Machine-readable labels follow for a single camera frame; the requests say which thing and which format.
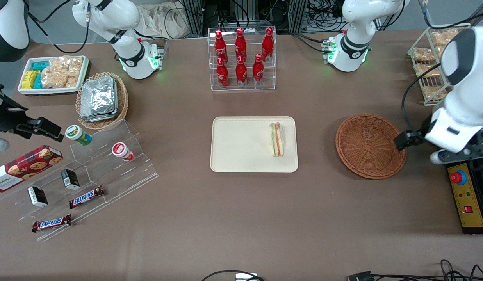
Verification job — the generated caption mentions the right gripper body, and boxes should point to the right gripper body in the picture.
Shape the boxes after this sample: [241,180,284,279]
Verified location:
[0,86,30,134]

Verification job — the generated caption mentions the triangle sandwich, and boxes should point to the triangle sandwich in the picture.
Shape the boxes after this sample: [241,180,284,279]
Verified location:
[269,122,286,157]

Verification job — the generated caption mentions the empty brown wicker basket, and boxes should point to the empty brown wicker basket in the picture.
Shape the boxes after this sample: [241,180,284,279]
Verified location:
[335,114,407,180]

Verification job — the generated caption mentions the wicker basket with foil packs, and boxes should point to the wicker basket with foil packs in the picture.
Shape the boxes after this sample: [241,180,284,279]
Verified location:
[75,71,129,131]

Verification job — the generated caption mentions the cream plastic tray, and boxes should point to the cream plastic tray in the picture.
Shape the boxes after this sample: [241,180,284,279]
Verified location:
[210,116,299,173]

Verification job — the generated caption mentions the green lidded cup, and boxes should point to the green lidded cup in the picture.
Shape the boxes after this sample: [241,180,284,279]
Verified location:
[65,125,93,146]

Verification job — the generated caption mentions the white snack bin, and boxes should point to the white snack bin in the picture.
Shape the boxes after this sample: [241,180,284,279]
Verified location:
[18,55,90,96]

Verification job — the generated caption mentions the red tartan cookie box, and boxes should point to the red tartan cookie box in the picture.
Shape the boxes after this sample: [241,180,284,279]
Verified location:
[0,145,64,193]

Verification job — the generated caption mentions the yellow snack packet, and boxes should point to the yellow snack packet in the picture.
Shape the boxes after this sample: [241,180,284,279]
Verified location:
[21,70,41,90]

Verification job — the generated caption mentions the clear bag of snacks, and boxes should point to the clear bag of snacks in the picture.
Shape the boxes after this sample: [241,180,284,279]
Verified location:
[421,85,448,100]
[414,63,441,78]
[431,29,460,46]
[412,47,435,62]

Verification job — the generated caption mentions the foil wrapped pack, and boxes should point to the foil wrapped pack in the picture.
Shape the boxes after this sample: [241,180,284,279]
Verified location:
[80,76,118,117]
[80,111,120,123]

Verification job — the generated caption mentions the black machine with yellow panel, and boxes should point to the black machine with yellow panel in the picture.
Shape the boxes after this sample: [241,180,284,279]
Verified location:
[444,158,483,235]

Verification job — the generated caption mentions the small black carton box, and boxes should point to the small black carton box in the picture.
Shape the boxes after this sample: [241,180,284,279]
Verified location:
[27,186,49,208]
[61,169,80,190]

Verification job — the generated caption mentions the clear bag of crackers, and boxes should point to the clear bag of crackers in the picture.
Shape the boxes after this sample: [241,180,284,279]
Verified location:
[40,56,84,89]

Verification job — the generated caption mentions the clear acrylic step display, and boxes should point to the clear acrylic step display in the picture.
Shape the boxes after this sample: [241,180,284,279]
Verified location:
[0,119,160,242]

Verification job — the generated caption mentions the red strawberry yogurt cup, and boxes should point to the red strawberry yogurt cup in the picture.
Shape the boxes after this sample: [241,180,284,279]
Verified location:
[111,142,135,162]

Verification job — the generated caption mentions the Snickers chocolate bar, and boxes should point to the Snickers chocolate bar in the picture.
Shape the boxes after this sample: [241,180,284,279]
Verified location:
[68,186,105,209]
[32,214,72,233]

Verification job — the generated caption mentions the white fabric bag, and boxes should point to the white fabric bag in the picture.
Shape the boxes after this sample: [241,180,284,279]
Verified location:
[137,3,188,39]

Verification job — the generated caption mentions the red cola bottle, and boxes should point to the red cola bottle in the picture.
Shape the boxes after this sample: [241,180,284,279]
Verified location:
[262,27,274,61]
[252,54,265,86]
[216,58,230,88]
[214,30,228,65]
[235,56,248,87]
[234,28,248,63]

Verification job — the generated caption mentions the clear acrylic bottle rack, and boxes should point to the clear acrylic bottle rack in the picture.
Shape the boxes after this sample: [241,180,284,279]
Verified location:
[207,27,277,92]

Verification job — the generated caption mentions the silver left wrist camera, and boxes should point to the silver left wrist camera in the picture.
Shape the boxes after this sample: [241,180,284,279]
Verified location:
[430,145,474,165]

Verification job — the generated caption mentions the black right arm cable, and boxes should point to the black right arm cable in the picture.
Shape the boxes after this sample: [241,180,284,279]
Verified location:
[27,0,89,54]

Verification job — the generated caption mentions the white wire rack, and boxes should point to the white wire rack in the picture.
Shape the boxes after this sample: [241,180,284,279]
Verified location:
[408,23,473,107]

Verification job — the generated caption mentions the black coiled cables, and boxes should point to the black coiled cables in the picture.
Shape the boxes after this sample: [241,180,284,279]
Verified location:
[440,259,483,281]

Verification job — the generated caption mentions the black connector with cable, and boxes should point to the black connector with cable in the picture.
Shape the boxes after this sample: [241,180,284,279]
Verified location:
[346,270,441,281]

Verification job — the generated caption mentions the black cable bundle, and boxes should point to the black cable bundle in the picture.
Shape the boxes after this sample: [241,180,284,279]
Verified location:
[306,0,348,34]

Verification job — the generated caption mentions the aluminium equipment frame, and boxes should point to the aluminium equipment frame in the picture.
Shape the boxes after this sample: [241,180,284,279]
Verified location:
[181,0,309,36]

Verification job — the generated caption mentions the black floor cable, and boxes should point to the black floor cable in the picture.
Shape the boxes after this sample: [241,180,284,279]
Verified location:
[201,270,266,281]

